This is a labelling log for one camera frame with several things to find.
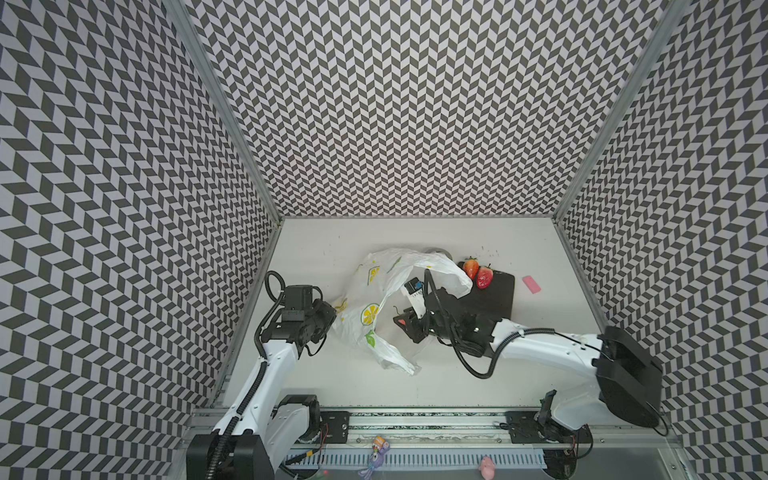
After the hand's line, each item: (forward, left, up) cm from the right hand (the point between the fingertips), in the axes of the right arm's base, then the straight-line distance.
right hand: (400, 325), depth 79 cm
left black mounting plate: (-21, +16, -9) cm, 28 cm away
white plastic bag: (+12, +6, +7) cm, 15 cm away
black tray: (+11, -29, -9) cm, 32 cm away
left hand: (+6, +18, -2) cm, 19 cm away
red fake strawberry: (+20, -28, -7) cm, 35 cm away
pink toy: (-30, -19, -9) cm, 37 cm away
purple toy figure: (-26, +5, -7) cm, 28 cm away
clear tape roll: (+31, -13, -6) cm, 34 cm away
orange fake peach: (-1, -1, +5) cm, 5 cm away
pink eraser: (+20, -44, -12) cm, 49 cm away
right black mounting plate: (-22, -30, -12) cm, 39 cm away
